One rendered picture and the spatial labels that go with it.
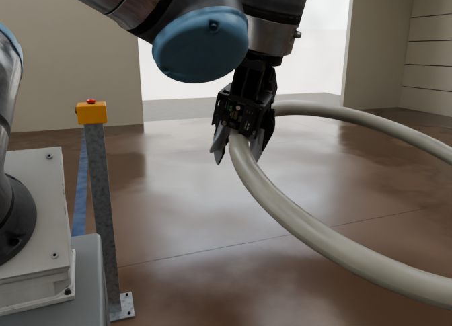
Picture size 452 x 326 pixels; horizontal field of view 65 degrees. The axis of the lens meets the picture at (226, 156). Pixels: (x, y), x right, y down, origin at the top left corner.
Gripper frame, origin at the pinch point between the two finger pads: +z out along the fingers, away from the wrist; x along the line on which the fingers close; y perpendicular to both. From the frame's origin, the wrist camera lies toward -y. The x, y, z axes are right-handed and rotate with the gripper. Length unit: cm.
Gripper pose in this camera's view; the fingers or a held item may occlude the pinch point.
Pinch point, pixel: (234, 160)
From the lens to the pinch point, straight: 62.7
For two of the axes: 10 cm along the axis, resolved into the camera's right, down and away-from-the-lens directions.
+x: 9.3, 3.2, -1.8
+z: -2.0, 8.5, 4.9
